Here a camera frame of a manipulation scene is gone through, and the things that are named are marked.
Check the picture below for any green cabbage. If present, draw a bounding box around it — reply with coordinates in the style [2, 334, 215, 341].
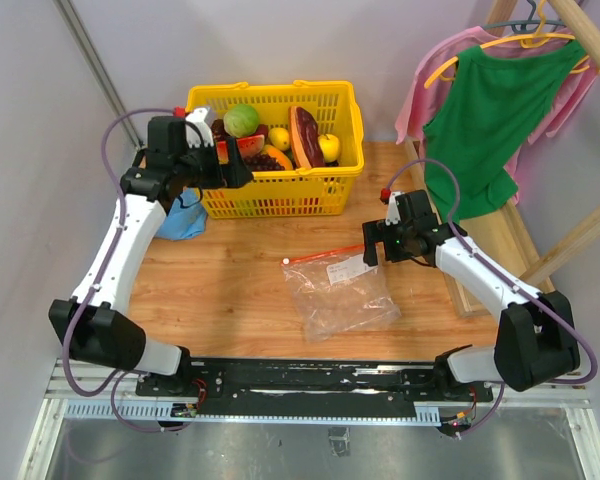
[223, 104, 260, 138]

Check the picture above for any papaya half slice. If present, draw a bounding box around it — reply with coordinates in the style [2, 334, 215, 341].
[289, 106, 325, 169]

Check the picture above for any wooden clothes rack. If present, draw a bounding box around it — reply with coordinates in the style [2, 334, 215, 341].
[403, 0, 600, 319]

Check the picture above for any dark mangosteen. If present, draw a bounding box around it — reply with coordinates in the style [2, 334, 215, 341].
[211, 119, 229, 144]

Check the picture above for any green tank top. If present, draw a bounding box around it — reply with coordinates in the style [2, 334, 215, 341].
[423, 41, 585, 221]

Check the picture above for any yellow plastic basket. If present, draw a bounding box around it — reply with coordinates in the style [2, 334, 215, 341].
[186, 80, 364, 219]

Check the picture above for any watermelon slice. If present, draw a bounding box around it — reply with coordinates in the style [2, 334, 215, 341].
[216, 134, 265, 164]

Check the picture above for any orange mango piece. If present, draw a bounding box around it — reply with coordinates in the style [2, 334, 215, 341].
[262, 145, 294, 171]

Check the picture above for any grey clothes hanger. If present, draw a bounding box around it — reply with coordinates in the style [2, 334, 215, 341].
[482, 0, 565, 37]

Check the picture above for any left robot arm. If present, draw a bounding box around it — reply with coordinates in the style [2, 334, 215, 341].
[49, 107, 253, 397]

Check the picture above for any yellow lemon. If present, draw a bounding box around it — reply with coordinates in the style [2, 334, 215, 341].
[268, 127, 290, 152]

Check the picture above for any dark grape bunch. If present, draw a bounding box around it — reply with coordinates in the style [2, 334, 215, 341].
[244, 153, 285, 172]

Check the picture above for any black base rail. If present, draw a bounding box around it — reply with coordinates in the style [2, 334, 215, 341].
[135, 358, 493, 422]

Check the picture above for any yellow clothes hanger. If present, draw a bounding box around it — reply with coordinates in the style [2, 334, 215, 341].
[424, 1, 575, 89]

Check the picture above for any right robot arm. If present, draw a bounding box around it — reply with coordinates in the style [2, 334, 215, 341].
[362, 189, 580, 400]

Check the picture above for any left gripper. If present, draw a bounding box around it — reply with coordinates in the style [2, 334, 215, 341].
[175, 136, 253, 190]

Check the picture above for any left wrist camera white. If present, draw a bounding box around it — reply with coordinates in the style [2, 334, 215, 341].
[185, 106, 216, 148]

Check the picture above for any aluminium frame post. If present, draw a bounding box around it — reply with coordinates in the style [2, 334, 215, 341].
[54, 0, 145, 151]

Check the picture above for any clear zip top bag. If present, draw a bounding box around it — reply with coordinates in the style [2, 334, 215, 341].
[281, 244, 401, 342]

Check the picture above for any blue cloth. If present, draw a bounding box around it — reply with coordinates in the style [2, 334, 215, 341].
[155, 188, 208, 241]

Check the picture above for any pink shirt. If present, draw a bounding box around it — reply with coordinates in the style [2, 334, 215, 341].
[395, 26, 598, 182]

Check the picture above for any yellow apple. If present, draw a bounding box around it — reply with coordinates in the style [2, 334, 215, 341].
[318, 134, 341, 163]

